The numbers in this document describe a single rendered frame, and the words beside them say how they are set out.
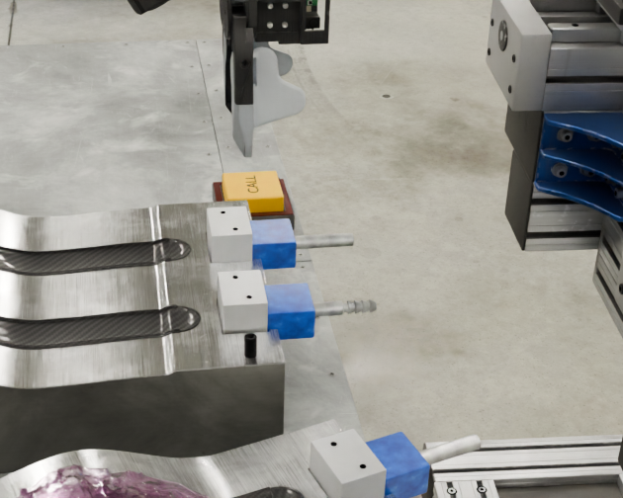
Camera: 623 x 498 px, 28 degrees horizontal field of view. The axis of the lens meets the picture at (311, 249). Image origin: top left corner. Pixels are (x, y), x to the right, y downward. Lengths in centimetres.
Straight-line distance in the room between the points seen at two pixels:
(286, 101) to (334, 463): 30
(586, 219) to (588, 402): 102
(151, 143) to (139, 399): 57
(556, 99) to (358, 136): 197
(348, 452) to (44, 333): 28
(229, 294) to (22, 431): 19
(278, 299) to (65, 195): 44
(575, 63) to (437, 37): 264
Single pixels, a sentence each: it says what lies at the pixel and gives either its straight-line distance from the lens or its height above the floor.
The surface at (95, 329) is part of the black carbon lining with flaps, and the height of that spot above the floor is 88.
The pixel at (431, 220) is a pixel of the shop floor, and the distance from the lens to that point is 294.
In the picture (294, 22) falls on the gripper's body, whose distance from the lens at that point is 99.
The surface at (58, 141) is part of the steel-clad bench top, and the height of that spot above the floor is 80.
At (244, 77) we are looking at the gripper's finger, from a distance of 98.
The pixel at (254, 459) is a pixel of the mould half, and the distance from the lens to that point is 93.
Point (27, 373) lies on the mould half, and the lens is 98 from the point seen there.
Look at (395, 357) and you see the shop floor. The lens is 247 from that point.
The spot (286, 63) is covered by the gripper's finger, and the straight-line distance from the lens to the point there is 107.
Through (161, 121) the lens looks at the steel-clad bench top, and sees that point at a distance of 154.
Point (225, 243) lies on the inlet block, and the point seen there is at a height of 91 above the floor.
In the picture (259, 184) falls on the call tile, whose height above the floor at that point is 84.
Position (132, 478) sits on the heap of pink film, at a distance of 85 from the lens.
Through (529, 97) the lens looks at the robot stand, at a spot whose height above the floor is 92.
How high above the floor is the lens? 147
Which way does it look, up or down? 32 degrees down
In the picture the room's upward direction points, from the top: 2 degrees clockwise
